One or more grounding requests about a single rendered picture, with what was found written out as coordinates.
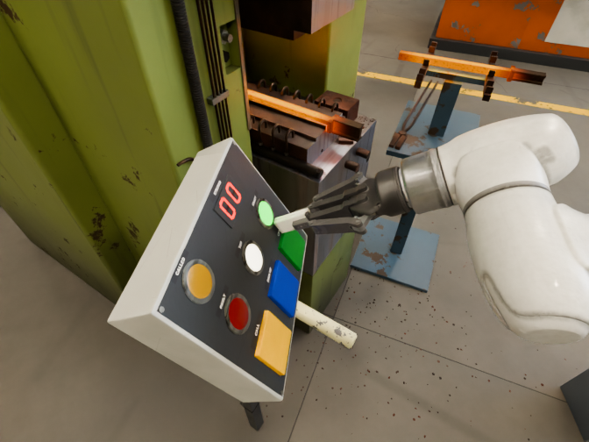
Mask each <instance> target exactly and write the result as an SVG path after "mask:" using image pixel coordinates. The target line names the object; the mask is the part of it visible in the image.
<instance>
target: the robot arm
mask: <svg viewBox="0 0 589 442"><path fill-rule="evenodd" d="M578 162H579V149H578V143H577V141H576V139H575V137H574V135H573V133H572V131H571V129H570V127H569V126H568V125H567V124H566V123H565V121H563V119H562V118H561V117H559V116H558V115H555V114H552V113H546V114H534V115H527V116H521V117H518V118H510V119H506V120H502V121H499V122H496V123H492V124H490V125H484V126H481V127H480V128H477V129H474V130H471V131H469V132H466V133H463V134H461V135H459V136H457V137H456V138H454V139H453V140H451V141H450V142H448V143H446V144H444V145H442V146H439V147H437V148H431V149H430V150H429V151H426V152H423V153H419V154H416V155H413V156H410V157H407V158H405V159H403V160H401V168H399V167H397V166H395V167H392V168H388V169H385V170H382V171H379V172H378V173H377V174H376V175H375V178H368V179H366V178H365V177H364V175H363V174H362V172H357V173H356V174H355V175H354V176H353V177H351V178H350V179H348V180H346V181H344V182H341V183H339V184H338V185H336V186H334V187H332V188H330V189H327V190H325V191H324V192H322V193H320V194H318V195H316V196H314V197H313V203H311V204H310V205H309V207H305V208H302V209H299V210H296V211H295V212H292V213H289V214H287V215H284V216H280V217H276V218H275V220H274V224H275V225H276V227H277V228H278V229H279V230H280V232H281V233H284V232H290V231H292V230H296V231H299V230H302V229H305V228H309V227H311V229H312V230H313V231H314V233H315V234H316V235H318V234H332V233H347V232H355V233H358V234H361V235H364V234H366V233H367V229H366V226H367V225H368V223H369V222H370V220H374V219H376V218H378V217H380V216H383V215H386V216H389V217H394V216H398V215H400V214H404V213H408V212H410V211H411V210H412V208H413V210H414V211H415V213H417V214H423V213H426V212H429V211H433V210H439V209H442V208H449V207H451V206H453V205H459V207H460V209H461V211H462V212H463V215H464V218H465V226H466V238H467V243H468V247H469V252H470V255H471V258H472V264H473V266H474V269H475V272H476V275H477V277H478V280H479V284H480V287H481V288H482V291H483V293H484V295H485V297H486V300H487V301H488V303H489V305H490V307H491V308H492V310H493V312H494V314H495V315H496V317H497V318H498V319H499V320H500V321H501V322H502V323H503V324H504V326H505V327H506V328H507V329H509V330H510V331H511V332H514V333H515V334H516V335H518V336H519V337H520V338H522V339H526V340H528V341H532V342H536V343H541V344H553V345H556V344H568V343H572V342H576V341H580V340H581V339H583V338H584V337H585V336H586V335H587V334H588V333H589V214H584V213H582V212H579V211H577V210H574V209H573V208H571V207H569V206H567V205H566V204H563V203H560V204H557V202H556V201H555V199H554V197H553V195H552V194H551V191H550V185H552V184H555V183H557V182H559V181H561V180H562V179H563V178H565V177H566V176H567V175H568V174H569V173H570V172H571V171H572V170H573V169H574V168H575V167H576V166H577V165H578ZM321 199H322V200H321Z"/></svg>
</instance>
